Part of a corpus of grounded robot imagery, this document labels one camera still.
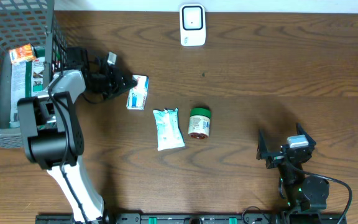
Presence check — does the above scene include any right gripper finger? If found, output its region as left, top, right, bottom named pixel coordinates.
left=256, top=129, right=269, bottom=160
left=296, top=123, right=316, bottom=146

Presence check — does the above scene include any green white package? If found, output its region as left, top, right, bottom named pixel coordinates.
left=9, top=46, right=45, bottom=128

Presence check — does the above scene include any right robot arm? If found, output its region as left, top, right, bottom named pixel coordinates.
left=257, top=124, right=329, bottom=216

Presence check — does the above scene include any white green carton box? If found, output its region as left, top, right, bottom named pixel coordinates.
left=126, top=75, right=149, bottom=110

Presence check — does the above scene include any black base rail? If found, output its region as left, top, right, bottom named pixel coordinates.
left=35, top=212, right=347, bottom=224

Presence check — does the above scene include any green lid jar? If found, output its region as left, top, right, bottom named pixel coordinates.
left=188, top=108, right=211, bottom=139

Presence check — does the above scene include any grey plastic mesh basket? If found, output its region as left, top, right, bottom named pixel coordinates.
left=0, top=0, right=67, bottom=149

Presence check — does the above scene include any white barcode scanner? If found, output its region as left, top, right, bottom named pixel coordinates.
left=179, top=4, right=206, bottom=47

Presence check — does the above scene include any light teal wipes packet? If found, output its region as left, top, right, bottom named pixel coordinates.
left=153, top=108, right=185, bottom=151

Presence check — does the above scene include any orange small box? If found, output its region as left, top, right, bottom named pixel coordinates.
left=9, top=44, right=37, bottom=64

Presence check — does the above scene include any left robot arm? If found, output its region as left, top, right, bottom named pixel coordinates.
left=17, top=47, right=137, bottom=223

